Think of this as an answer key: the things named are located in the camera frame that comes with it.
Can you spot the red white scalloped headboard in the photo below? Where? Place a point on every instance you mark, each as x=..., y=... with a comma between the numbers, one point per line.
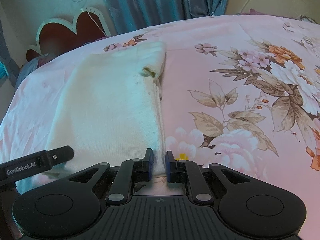
x=58, y=36

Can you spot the blue grey curtain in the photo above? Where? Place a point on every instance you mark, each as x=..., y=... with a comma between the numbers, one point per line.
x=131, y=15

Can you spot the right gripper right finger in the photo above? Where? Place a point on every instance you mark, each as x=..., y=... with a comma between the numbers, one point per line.
x=189, y=174

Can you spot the blue grey pillow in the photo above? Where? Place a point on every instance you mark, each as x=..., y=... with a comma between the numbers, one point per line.
x=33, y=65

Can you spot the cream knitted sweater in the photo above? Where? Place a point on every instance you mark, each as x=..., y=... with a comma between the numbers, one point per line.
x=109, y=110

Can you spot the left window curtain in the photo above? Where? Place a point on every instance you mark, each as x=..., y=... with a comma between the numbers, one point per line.
x=9, y=68

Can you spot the pink floral bed sheet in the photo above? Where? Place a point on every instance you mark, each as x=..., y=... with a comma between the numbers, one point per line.
x=242, y=91

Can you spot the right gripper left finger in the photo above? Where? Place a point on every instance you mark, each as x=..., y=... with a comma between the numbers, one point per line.
x=126, y=175

